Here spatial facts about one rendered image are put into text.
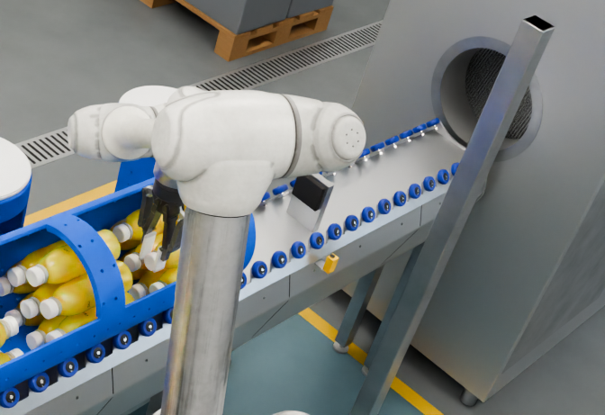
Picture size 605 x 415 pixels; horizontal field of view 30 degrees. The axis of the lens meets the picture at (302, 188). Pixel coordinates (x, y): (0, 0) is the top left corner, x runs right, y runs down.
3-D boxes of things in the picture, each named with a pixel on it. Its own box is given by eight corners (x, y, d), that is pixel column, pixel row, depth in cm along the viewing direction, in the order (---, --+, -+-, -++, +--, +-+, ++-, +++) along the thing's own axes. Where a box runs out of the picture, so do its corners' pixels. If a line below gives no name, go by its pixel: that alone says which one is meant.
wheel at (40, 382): (48, 366, 230) (41, 366, 232) (30, 375, 227) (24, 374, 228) (53, 387, 231) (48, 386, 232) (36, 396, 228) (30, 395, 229)
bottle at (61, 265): (118, 266, 240) (48, 297, 227) (96, 248, 243) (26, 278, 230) (122, 240, 236) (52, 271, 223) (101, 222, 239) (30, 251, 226)
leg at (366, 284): (351, 350, 410) (407, 217, 375) (341, 356, 406) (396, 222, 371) (338, 340, 413) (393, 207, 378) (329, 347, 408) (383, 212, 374)
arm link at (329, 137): (327, 96, 188) (253, 94, 181) (385, 94, 172) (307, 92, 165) (325, 175, 188) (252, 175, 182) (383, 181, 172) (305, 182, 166)
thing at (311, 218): (318, 230, 304) (334, 184, 295) (308, 234, 301) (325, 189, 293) (291, 209, 308) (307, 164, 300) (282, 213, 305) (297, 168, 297)
